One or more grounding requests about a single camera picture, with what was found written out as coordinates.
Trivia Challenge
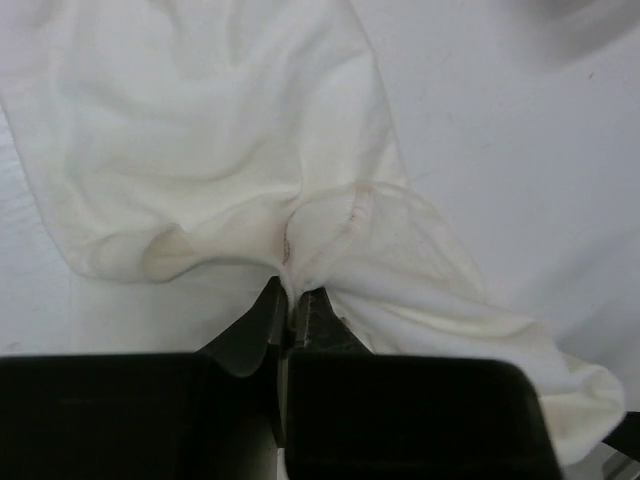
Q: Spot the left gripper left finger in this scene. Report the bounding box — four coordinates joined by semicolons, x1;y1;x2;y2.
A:
199;277;288;376

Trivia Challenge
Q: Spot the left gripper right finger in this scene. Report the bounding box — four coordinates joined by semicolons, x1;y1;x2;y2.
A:
291;288;371;355

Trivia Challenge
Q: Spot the white t-shirt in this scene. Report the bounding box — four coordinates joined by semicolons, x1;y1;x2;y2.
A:
1;1;625;465

